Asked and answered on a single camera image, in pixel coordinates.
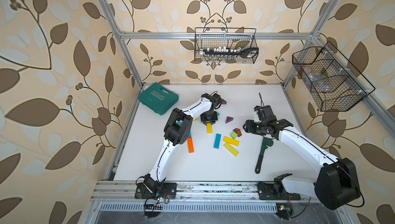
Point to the teal long block upright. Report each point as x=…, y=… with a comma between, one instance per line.
x=217, y=141

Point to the back wire basket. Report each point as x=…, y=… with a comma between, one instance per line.
x=211, y=38

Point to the orange rectangular block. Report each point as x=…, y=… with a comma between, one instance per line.
x=190, y=145

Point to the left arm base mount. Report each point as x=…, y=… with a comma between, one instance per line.
x=148, y=188

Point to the socket set rail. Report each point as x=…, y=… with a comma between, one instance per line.
x=229, y=53

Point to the right wire basket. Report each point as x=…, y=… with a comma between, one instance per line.
x=349, y=85

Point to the plastic bag in basket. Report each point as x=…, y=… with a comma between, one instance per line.
x=317, y=82

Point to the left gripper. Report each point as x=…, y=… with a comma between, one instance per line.
x=208, y=118

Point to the light green cube lower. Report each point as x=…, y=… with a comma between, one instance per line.
x=234, y=135

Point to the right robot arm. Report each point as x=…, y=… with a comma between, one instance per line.
x=336, y=183

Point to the green plastic tool case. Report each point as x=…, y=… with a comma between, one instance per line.
x=158, y=98

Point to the brown block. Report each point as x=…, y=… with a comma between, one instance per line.
x=238, y=132

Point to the wire basket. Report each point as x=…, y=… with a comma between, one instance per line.
x=349, y=85
x=211, y=38

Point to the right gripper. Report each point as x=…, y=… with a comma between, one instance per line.
x=248, y=127

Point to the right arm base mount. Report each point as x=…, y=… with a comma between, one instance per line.
x=275, y=190

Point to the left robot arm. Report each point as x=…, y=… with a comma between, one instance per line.
x=178, y=127

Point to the lime yellow rectangular block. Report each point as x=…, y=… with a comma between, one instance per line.
x=231, y=149

